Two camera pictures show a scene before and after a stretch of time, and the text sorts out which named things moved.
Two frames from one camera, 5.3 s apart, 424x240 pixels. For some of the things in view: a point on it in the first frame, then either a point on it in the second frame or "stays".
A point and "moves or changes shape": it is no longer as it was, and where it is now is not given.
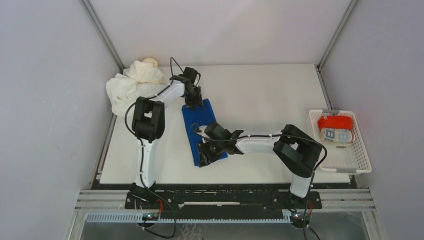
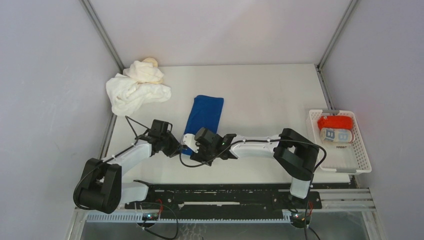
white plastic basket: [339, 142] stays
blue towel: [201, 116] moves or changes shape
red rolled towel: [335, 121] stays
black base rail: [222, 199] stays
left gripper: [197, 101] → [175, 145]
